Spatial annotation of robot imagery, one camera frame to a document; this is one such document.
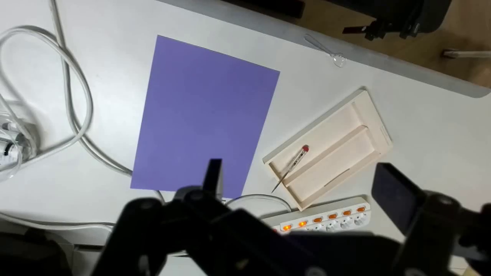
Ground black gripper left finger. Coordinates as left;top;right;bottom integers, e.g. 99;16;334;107
203;159;223;197

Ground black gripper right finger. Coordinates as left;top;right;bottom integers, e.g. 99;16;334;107
372;162;427;234

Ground beige wooden tray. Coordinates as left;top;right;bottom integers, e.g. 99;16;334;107
263;87;394;209

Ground white power strip orange switches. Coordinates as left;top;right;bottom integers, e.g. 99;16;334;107
265;196;372;234

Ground purple paper sheet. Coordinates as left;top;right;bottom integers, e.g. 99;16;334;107
131;36;280;197

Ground clear plastic spoon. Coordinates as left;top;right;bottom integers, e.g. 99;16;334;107
306;35;346;67

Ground black office chair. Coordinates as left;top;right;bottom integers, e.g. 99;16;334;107
329;0;453;39

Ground white looped cable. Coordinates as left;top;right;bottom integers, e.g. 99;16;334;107
0;0;136;177

